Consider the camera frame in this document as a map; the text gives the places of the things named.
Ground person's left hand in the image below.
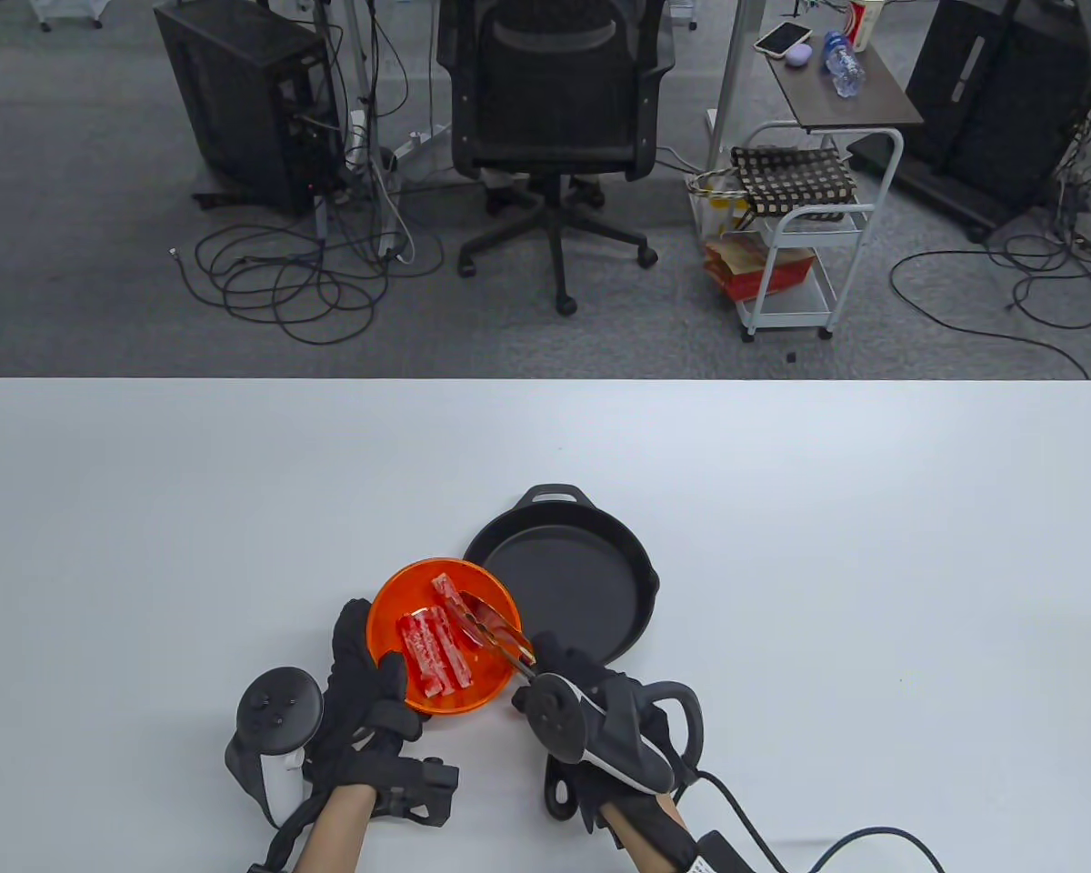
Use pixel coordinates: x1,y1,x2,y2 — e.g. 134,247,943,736
305,597,461,827

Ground person's right hand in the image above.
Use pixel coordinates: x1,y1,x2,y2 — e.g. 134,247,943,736
527,632,696,836

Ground red steel kitchen tongs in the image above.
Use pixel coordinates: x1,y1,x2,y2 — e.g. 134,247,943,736
455,589,539,683

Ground grey hand controller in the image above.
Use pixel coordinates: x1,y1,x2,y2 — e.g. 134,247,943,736
512,671,706,798
225,667,325,828

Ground orange plastic bowl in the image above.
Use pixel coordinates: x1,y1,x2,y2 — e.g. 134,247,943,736
365,557,524,719

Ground person's left forearm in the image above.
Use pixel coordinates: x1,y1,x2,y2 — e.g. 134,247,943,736
291,784,381,873

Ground black cast iron skillet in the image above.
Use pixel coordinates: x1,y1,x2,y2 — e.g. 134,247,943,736
463,483,662,822

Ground black right wrist sensor box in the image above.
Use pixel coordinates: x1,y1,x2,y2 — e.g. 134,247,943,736
686,829,765,873

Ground red paper box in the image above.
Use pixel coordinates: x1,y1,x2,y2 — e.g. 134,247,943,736
702,231,819,304

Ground yellow plastic bag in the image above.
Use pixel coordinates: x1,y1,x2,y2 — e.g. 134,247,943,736
687,167,752,236

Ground black white checkered bag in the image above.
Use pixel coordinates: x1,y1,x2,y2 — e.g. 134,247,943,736
730,145,861,220

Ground white desk foot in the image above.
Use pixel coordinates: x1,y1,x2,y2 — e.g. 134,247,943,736
389,118,461,171

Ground black mesh office chair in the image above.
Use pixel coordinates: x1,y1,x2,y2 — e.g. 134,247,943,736
436,0,678,317

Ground white cart with brown top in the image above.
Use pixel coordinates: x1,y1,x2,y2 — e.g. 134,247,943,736
686,27,926,344

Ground black computer tower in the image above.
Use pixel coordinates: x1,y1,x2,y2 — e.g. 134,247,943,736
153,0,342,217

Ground clear plastic water bottle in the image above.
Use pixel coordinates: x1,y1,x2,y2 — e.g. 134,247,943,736
822,31,867,99

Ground white smartphone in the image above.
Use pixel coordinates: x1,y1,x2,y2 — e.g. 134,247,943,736
752,21,814,59

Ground red white paper cup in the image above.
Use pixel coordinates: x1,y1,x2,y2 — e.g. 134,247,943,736
846,0,888,53

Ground black left glove cable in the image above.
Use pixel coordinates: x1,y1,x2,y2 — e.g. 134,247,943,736
250,791,325,873

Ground black glove cable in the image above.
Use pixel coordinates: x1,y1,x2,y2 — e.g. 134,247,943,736
691,771,947,873
250,791,325,873

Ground black right glove cable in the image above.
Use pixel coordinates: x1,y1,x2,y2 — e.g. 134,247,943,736
691,771,947,873

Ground black floor cable bundle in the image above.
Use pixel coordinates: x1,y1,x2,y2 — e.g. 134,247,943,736
171,173,446,346

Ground long black floor cable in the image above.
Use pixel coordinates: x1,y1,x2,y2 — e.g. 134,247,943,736
888,248,1091,380

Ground white metal frame pole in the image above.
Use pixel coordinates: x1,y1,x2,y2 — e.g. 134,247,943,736
706,0,766,170
341,0,375,178

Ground tangled black cable bundle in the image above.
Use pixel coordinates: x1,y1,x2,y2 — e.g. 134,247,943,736
986,95,1091,330

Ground white wire cart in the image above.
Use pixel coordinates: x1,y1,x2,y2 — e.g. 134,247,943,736
29,0,106,32

